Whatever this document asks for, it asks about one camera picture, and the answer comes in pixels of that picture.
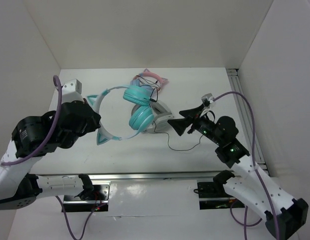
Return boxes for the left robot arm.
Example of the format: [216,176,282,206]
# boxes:
[0,101,101,210]

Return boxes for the grey white headphones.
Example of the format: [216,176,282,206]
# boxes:
[129,100,174,133]

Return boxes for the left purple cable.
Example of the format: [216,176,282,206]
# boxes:
[0,75,105,239]

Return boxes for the pink blue cat-ear headphones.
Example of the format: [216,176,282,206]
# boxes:
[130,68,168,92]

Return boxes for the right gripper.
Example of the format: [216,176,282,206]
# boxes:
[167,103,223,146]

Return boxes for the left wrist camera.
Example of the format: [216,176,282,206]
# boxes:
[62,79,82,95]

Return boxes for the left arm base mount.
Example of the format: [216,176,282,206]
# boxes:
[63,181,110,213]

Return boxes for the purple cable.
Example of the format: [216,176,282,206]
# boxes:
[0,75,105,239]
[209,91,280,240]

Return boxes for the black headphone cable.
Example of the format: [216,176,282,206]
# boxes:
[138,76,210,152]

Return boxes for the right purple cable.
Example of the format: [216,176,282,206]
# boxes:
[209,91,280,240]

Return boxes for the aluminium side rail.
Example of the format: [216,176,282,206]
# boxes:
[226,68,269,174]

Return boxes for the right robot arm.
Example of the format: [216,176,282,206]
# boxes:
[168,105,308,240]

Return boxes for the teal cat-ear headphones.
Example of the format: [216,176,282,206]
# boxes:
[86,85,156,146]

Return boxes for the aluminium front rail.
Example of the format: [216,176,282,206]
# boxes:
[89,171,220,181]

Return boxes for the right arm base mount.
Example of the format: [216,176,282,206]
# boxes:
[193,181,244,210]

